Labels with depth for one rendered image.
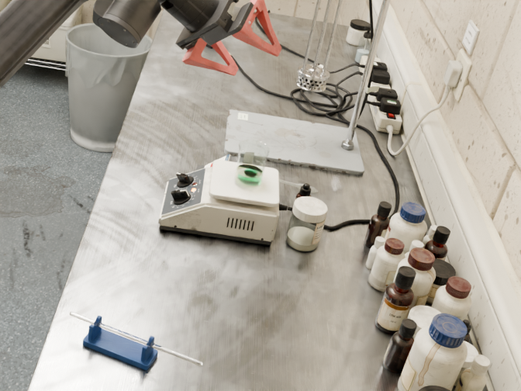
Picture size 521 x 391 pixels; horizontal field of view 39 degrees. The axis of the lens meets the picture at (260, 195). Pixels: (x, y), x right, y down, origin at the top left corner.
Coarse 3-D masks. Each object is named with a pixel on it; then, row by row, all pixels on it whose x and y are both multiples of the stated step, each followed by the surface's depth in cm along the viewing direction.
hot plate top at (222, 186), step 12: (216, 168) 129; (228, 168) 130; (216, 180) 126; (228, 180) 127; (264, 180) 129; (276, 180) 130; (216, 192) 123; (228, 192) 123; (240, 192) 124; (252, 192) 125; (264, 192) 125; (276, 192) 126; (264, 204) 123; (276, 204) 123
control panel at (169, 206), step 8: (192, 176) 132; (200, 176) 131; (168, 184) 133; (176, 184) 132; (192, 184) 130; (200, 184) 129; (168, 192) 130; (192, 192) 127; (200, 192) 126; (168, 200) 128; (192, 200) 125; (200, 200) 124; (168, 208) 126; (176, 208) 125
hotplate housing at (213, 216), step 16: (208, 176) 131; (208, 192) 126; (192, 208) 124; (208, 208) 123; (224, 208) 123; (240, 208) 123; (256, 208) 124; (272, 208) 125; (160, 224) 125; (176, 224) 125; (192, 224) 125; (208, 224) 125; (224, 224) 125; (240, 224) 125; (256, 224) 125; (272, 224) 125; (240, 240) 127; (256, 240) 127
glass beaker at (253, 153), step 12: (240, 144) 124; (252, 144) 126; (264, 144) 125; (240, 156) 123; (252, 156) 122; (264, 156) 121; (240, 168) 124; (252, 168) 123; (264, 168) 125; (240, 180) 125; (252, 180) 124
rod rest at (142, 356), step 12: (96, 336) 101; (108, 336) 102; (120, 336) 102; (96, 348) 100; (108, 348) 100; (120, 348) 100; (132, 348) 100; (144, 348) 97; (120, 360) 99; (132, 360) 99; (144, 360) 99
